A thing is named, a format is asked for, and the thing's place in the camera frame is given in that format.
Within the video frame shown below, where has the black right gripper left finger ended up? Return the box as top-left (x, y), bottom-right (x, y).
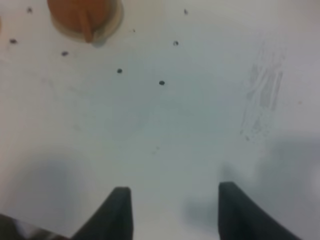
top-left (71, 187), bottom-right (134, 240)

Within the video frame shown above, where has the brown clay teapot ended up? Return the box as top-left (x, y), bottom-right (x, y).
top-left (47, 0), bottom-right (117, 43)

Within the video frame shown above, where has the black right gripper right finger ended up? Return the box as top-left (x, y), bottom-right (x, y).
top-left (217, 182), bottom-right (298, 240)

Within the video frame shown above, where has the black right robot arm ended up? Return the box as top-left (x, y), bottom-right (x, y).
top-left (0, 181), bottom-right (297, 240)

